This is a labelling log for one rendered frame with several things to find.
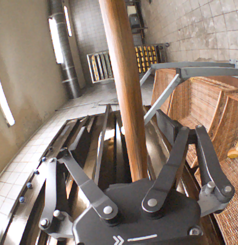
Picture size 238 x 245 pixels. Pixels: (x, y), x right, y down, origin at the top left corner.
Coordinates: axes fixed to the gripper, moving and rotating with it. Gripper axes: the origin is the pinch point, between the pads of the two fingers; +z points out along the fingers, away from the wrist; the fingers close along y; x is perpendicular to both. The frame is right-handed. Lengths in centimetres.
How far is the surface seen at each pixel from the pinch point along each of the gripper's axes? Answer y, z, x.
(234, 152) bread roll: 55, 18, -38
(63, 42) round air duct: -97, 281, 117
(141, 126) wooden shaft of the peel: 2.5, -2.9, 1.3
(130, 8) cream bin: 109, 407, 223
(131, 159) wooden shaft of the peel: 0.2, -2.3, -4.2
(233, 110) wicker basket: 54, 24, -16
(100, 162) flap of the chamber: -19, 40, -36
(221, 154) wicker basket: 51, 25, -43
